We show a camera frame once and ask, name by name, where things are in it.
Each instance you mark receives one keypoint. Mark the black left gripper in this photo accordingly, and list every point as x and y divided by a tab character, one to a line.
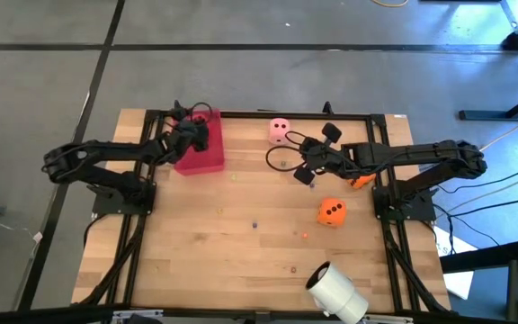
180	139

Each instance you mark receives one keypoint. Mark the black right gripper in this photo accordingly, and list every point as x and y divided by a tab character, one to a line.
326	157

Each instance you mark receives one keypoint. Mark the pink plastic bin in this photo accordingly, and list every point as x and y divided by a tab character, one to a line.
205	162

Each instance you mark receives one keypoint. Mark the large orange foam die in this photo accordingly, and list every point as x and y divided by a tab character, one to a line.
362	182
331	221

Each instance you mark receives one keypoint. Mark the large pink foam die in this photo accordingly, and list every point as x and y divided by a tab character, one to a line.
286	130

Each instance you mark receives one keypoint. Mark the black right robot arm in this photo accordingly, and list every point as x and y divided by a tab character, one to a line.
421	150

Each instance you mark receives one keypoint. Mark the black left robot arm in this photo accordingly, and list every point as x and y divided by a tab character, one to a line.
106	150

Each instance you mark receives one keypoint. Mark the white cylindrical lamp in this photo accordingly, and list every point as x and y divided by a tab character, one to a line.
340	292

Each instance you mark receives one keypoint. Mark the black desk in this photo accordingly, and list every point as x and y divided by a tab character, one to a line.
488	114

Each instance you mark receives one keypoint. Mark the white paper sheet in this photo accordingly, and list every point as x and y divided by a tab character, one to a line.
459	283

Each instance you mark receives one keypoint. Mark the black beam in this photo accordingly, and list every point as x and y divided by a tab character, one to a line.
484	258

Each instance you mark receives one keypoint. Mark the black aluminium table frame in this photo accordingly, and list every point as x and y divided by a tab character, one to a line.
250	114

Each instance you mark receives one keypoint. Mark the silver metal bracket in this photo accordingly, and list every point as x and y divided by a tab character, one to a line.
137	313
387	319

